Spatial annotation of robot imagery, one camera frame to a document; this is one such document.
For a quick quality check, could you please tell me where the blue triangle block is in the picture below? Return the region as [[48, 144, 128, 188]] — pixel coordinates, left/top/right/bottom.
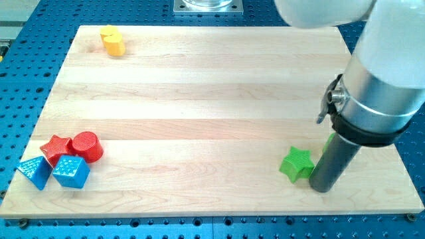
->
[[17, 156, 52, 191]]

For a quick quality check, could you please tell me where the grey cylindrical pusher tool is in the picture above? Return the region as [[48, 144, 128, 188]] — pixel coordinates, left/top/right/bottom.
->
[[309, 133, 361, 193]]

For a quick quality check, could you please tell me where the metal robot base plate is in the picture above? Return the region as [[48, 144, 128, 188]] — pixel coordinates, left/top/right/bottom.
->
[[173, 0, 244, 15]]

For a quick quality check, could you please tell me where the red star block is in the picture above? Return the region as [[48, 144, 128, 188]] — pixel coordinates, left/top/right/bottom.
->
[[40, 135, 74, 167]]

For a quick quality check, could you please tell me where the wooden board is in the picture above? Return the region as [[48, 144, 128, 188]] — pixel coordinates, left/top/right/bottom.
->
[[1, 25, 424, 218]]

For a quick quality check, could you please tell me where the yellow block front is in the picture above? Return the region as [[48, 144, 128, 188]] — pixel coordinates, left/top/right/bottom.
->
[[103, 33, 126, 56]]

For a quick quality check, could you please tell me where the green block behind tool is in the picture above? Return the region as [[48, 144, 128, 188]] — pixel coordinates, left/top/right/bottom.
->
[[322, 133, 335, 153]]

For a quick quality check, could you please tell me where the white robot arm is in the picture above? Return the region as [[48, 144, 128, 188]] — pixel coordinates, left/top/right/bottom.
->
[[275, 0, 424, 133]]

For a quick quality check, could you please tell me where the green star block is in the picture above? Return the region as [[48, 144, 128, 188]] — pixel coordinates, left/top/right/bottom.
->
[[279, 146, 315, 183]]

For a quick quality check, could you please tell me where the yellow block rear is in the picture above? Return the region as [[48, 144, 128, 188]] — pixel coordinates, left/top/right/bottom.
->
[[100, 25, 118, 43]]

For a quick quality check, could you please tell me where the red cylinder block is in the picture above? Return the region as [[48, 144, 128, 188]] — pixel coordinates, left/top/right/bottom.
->
[[72, 131, 104, 163]]

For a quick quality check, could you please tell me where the black clamp with lever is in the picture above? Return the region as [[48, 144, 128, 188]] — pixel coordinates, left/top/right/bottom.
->
[[317, 74, 412, 147]]

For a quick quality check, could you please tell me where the yellow block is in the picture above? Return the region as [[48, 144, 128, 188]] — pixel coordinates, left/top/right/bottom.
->
[[100, 25, 118, 43], [103, 33, 126, 56]]

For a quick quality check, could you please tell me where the blue cube block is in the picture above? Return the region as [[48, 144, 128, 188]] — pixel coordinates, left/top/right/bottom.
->
[[52, 155, 90, 189]]

